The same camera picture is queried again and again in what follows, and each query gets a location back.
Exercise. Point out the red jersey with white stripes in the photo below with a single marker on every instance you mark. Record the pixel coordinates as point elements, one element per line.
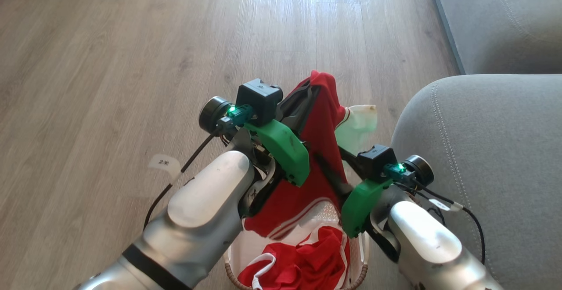
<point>320,132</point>

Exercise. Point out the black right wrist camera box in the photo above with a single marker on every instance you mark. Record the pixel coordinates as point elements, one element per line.
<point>375,160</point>

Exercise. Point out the pale green white garment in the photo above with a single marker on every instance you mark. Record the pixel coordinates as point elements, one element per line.
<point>358,125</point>

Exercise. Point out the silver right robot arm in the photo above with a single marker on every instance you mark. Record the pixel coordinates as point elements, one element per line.
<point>421,237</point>

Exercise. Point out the grey sofa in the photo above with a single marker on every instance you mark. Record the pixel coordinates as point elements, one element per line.
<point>505,149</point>

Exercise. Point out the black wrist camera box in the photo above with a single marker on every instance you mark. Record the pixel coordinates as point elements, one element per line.
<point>261,99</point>
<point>375,160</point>

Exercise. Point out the black round left wrist motor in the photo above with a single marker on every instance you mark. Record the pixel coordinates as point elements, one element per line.
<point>213,113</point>

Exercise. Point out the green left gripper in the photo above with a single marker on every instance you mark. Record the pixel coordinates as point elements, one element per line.
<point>285,149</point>

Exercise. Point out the large grey sofa seat cushion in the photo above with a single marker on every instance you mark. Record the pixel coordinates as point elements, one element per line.
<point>505,17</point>

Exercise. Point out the black round wrist motor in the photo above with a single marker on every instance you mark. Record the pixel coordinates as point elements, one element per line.
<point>420,170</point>
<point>213,113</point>

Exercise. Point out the white perforated laundry basket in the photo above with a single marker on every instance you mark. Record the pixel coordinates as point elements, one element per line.
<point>361,255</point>

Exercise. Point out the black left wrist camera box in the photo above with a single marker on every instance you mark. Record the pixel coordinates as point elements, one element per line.
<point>261,99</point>

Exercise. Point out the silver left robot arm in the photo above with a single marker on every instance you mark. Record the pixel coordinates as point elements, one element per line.
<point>206,193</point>

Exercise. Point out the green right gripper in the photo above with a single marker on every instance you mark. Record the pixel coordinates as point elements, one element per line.
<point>360,206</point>

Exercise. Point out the red garment with white trim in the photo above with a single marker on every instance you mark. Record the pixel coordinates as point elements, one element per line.
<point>316,263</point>

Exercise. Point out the black round right wrist motor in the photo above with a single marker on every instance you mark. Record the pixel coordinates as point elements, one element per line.
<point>420,170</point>

